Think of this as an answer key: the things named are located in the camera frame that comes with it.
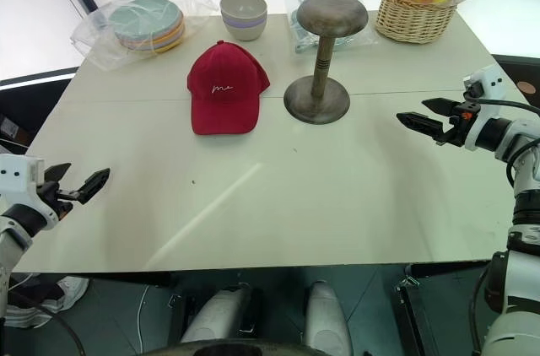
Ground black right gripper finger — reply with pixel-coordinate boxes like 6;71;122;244
396;111;450;140
421;97;458;117

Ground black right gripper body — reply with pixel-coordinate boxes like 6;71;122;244
433;100;481;148

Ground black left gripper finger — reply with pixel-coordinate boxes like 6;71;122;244
75;167;112;205
43;162;73;184

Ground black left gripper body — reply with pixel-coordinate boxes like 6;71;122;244
35;180;82;223

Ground dark wooden hat stand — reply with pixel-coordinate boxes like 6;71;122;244
283;0;369;126

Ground woven wicker basket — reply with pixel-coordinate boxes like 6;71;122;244
374;0;459;45

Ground white sneaker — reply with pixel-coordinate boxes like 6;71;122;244
3;275;90;328

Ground clear bag of blue items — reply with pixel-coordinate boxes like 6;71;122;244
281;0;381;56

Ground clear plastic bag of plates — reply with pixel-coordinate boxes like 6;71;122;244
69;0;210;73

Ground yellow plate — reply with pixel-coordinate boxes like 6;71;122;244
126;29;186;54

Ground red baseball cap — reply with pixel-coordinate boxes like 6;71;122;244
186;40;272;137

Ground pink plate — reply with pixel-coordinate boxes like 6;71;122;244
116;13;186;46

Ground pale green plate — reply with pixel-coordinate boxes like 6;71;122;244
108;0;184;40

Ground silver robot leg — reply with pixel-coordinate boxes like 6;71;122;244
180;283;255;345
302;279;354;356

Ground beige bowl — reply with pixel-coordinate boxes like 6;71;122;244
219;0;269;22
224;21;267;42

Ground purple bowl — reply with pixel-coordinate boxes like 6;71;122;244
220;12;269;31

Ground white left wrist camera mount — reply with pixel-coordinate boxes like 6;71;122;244
0;154;46;199

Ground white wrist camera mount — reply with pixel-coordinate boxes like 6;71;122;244
461;64;508;100
0;154;46;199

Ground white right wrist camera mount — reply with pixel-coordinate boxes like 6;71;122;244
461;64;508;100

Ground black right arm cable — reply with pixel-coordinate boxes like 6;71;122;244
465;92;540;191

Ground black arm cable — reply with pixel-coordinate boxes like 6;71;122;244
0;304;88;356
465;92;540;191

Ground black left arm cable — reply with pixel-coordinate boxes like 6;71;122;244
0;304;88;356

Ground black table frame leg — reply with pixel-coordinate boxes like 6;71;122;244
392;274;429;356

